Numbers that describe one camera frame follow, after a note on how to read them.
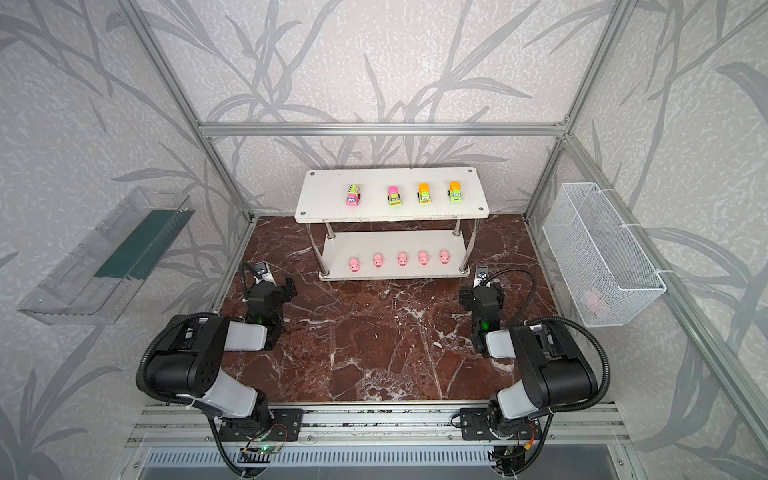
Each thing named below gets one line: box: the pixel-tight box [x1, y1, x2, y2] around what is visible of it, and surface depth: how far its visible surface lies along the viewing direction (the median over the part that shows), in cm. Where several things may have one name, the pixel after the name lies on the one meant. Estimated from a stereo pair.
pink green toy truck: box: [345, 184, 361, 206], surface depth 77 cm
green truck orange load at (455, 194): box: [448, 180, 462, 203], surface depth 78 cm
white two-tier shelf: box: [294, 167, 490, 281], surface depth 84 cm
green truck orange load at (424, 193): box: [417, 182, 432, 205], surface depth 77 cm
